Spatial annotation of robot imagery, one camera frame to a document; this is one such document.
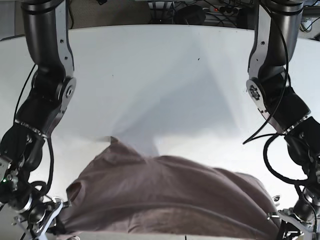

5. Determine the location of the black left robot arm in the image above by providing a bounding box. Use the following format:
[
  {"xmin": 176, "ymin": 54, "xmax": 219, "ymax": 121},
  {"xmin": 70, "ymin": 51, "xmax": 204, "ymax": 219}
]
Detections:
[{"xmin": 246, "ymin": 0, "xmax": 320, "ymax": 240}]

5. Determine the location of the right table grommet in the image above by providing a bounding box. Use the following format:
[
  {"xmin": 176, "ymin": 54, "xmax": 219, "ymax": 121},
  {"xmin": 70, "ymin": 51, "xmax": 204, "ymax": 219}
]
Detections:
[{"xmin": 272, "ymin": 195, "xmax": 281, "ymax": 203}]

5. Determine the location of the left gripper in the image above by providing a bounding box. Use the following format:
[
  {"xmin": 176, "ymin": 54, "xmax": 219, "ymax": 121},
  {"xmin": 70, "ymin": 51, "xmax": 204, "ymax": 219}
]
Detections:
[{"xmin": 267, "ymin": 199, "xmax": 320, "ymax": 240}]

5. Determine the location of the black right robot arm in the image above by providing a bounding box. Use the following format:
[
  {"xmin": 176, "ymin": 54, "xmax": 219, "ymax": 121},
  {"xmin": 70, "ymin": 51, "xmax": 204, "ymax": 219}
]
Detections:
[{"xmin": 0, "ymin": 0, "xmax": 77, "ymax": 240}]

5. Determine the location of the mauve brown T-shirt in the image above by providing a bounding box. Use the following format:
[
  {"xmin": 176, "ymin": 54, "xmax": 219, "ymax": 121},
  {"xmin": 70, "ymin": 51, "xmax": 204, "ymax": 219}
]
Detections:
[{"xmin": 56, "ymin": 137, "xmax": 280, "ymax": 240}]

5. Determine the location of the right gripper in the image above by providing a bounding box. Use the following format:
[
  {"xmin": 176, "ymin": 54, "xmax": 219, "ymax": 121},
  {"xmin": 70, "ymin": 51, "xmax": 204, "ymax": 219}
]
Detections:
[{"xmin": 12, "ymin": 197, "xmax": 71, "ymax": 240}]

